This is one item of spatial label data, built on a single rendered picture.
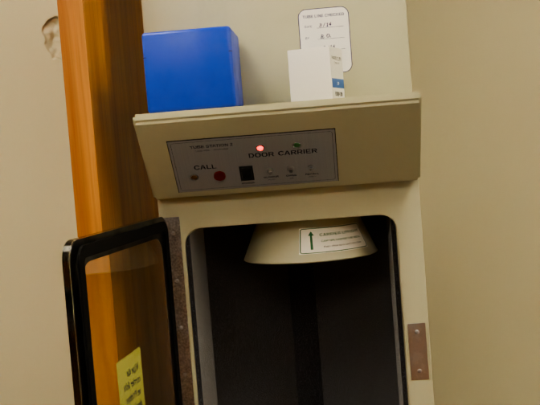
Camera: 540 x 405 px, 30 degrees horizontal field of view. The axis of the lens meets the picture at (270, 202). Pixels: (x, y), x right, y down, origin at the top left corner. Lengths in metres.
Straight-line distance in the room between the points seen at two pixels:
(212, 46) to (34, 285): 0.74
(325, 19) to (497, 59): 0.51
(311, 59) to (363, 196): 0.19
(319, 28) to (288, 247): 0.27
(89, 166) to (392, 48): 0.39
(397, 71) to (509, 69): 0.48
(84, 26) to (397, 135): 0.38
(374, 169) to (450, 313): 0.55
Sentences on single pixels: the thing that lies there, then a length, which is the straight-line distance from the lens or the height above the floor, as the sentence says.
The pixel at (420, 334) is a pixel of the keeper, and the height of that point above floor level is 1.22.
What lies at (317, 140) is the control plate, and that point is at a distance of 1.14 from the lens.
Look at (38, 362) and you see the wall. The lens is 1.77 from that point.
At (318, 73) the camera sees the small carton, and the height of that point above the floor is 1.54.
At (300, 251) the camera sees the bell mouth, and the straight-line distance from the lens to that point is 1.25.
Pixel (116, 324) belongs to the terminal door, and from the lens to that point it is 1.05.
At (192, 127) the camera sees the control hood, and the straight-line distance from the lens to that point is 1.13.
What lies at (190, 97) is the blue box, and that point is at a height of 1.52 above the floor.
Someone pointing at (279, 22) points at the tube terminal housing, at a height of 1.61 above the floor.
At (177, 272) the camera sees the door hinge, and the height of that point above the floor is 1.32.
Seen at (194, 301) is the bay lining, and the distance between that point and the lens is 1.25.
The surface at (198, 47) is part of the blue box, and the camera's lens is 1.13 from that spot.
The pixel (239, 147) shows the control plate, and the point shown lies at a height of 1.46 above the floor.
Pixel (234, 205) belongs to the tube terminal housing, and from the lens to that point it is 1.24.
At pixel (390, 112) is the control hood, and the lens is 1.12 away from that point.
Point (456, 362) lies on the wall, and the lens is 1.71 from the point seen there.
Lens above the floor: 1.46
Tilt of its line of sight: 3 degrees down
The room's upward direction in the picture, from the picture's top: 4 degrees counter-clockwise
